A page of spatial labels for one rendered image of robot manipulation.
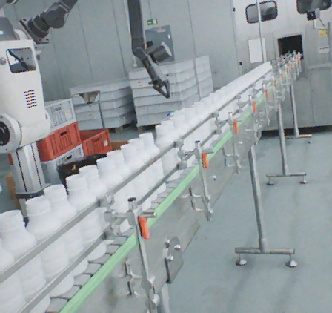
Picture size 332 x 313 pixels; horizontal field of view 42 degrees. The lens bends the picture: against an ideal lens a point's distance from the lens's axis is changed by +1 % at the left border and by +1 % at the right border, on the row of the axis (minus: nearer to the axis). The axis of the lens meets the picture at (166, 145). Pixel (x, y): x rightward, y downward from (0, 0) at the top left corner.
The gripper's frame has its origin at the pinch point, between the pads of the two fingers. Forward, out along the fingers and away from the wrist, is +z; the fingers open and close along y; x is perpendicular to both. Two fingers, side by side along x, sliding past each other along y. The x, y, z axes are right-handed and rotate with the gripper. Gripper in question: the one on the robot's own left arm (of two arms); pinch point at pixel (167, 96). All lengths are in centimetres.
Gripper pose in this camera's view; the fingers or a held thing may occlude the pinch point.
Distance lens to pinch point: 186.3
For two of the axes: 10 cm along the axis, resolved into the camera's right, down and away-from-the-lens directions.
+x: -8.1, 4.1, 4.2
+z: 4.8, 8.8, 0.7
